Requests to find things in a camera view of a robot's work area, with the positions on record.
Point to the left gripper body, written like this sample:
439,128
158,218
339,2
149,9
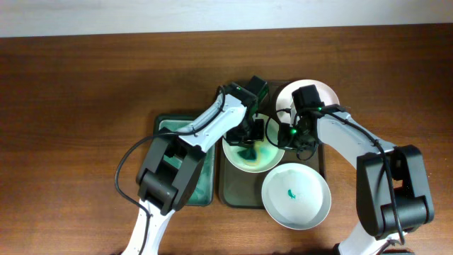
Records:
248,134

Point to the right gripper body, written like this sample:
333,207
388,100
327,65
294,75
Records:
293,137

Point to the white plate top stained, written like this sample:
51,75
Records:
284,98

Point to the white plate stained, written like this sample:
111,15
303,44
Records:
284,98
262,159
296,196

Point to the green yellow sponge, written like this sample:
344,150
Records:
249,154

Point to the white plate bottom stained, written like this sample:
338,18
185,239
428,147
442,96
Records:
296,196

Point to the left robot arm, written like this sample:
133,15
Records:
173,164

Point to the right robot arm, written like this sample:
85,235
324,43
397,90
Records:
393,196

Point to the dark brown serving tray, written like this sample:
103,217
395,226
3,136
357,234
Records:
242,189

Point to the green water tray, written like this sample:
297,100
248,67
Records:
204,190

